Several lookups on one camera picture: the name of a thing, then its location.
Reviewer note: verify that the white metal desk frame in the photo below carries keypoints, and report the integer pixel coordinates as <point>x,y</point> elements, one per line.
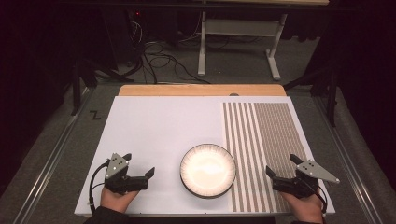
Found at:
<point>239,27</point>

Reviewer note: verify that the striped grey placemat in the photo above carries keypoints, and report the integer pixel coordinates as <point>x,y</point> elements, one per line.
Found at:
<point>267,149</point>

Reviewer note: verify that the person's left dark sleeve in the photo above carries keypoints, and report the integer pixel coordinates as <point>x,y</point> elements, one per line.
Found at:
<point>107,217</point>

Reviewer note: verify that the person's right hand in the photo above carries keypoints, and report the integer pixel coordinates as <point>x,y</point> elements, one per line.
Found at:
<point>306,208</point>

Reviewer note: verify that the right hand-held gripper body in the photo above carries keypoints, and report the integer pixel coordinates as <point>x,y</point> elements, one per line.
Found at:
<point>314,171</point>

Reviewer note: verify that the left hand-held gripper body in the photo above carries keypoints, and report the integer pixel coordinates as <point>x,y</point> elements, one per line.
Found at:
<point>116,168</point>

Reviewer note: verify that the person's left hand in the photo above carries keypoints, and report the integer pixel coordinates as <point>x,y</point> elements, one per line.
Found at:
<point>116,200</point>

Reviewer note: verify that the dark computer tower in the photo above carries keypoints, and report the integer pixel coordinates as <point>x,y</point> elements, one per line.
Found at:
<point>135,34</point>

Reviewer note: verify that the black metal stand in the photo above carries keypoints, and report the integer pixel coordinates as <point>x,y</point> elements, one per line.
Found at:
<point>76,90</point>
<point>332,93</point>

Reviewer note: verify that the metal floor rail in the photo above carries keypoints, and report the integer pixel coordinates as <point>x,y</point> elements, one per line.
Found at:
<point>351,168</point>
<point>53,158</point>

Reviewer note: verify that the white plate with dark rim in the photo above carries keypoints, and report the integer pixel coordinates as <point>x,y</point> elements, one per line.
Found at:
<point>208,170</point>

